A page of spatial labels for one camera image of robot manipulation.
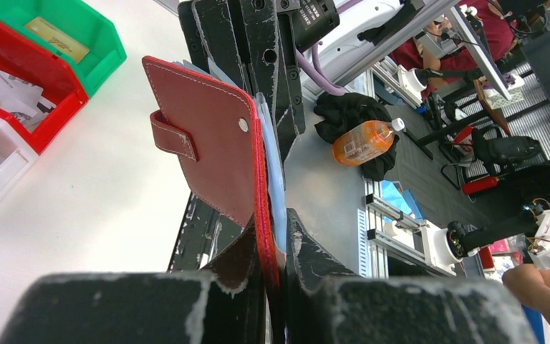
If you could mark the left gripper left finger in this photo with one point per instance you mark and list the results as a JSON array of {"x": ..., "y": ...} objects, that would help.
[{"x": 220, "y": 303}]

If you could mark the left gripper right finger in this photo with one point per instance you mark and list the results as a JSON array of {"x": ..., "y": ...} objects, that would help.
[{"x": 329, "y": 303}]

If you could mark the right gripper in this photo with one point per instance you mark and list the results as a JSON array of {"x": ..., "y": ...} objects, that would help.
[{"x": 254, "y": 43}]

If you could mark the red leather card holder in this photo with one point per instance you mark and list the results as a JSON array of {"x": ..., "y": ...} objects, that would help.
[{"x": 214, "y": 129}]

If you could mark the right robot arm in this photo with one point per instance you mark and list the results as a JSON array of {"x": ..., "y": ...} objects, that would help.
[{"x": 368, "y": 30}]

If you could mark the gold cards stack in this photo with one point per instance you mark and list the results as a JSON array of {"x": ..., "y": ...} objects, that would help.
[{"x": 55, "y": 37}]

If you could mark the white VIP cards stack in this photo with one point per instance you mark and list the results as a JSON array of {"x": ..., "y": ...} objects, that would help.
[{"x": 24, "y": 100}]

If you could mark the black cloth bundle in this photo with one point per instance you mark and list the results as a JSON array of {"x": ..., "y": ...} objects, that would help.
[{"x": 343, "y": 113}]

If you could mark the orange drink bottle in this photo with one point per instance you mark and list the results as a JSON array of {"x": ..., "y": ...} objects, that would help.
[{"x": 366, "y": 141}]

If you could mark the green plastic bin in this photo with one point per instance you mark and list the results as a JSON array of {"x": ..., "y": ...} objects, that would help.
[{"x": 80, "y": 35}]

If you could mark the red plastic bin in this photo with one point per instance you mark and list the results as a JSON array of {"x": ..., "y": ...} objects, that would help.
[{"x": 21, "y": 57}]

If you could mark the white cable comb rail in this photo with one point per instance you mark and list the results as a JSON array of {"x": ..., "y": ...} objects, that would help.
[{"x": 364, "y": 256}]

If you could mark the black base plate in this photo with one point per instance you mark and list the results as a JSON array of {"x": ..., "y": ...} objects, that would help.
[{"x": 203, "y": 234}]

